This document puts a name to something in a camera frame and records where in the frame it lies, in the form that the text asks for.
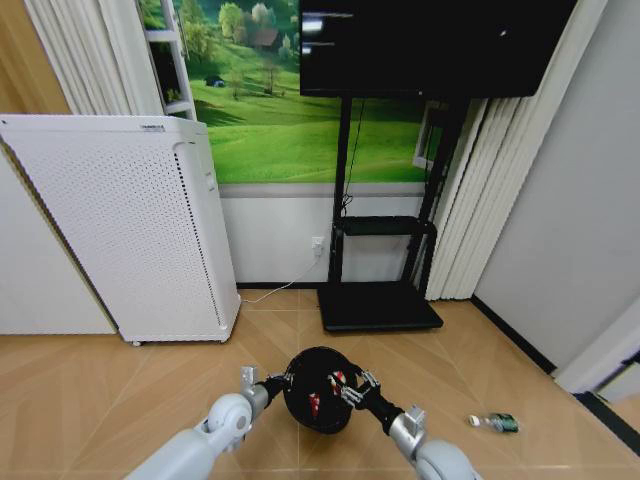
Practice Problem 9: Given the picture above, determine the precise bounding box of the green meadow landscape poster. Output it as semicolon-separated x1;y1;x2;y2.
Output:
136;0;447;186

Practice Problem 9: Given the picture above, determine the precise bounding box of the cream pleated curtain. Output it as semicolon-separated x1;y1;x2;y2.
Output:
23;0;167;119
423;0;609;302

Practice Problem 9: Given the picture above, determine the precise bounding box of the black hanging television cable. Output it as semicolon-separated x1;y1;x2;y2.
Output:
341;97;367;212

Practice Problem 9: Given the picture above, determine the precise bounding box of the black television floor stand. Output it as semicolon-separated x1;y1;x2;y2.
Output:
316;96;472;333

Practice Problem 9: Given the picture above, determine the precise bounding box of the black box on stand shelf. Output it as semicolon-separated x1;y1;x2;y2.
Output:
337;215;432;237

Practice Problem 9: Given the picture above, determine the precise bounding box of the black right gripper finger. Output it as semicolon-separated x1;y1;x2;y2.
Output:
349;368;382;392
339;383;366;407

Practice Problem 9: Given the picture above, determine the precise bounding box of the clear plastic bottle green label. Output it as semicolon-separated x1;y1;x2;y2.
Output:
468;411;521;434

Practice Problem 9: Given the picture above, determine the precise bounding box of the white door frame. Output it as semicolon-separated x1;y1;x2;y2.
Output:
553;319;640;407

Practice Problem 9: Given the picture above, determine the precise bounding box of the black television screen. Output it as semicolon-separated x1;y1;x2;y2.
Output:
298;0;579;99

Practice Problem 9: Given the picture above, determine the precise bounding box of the white perforated air purifier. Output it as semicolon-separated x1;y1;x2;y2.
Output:
0;113;243;347

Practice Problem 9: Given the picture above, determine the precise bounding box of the white power cable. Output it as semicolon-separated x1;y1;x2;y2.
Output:
239;252;321;305

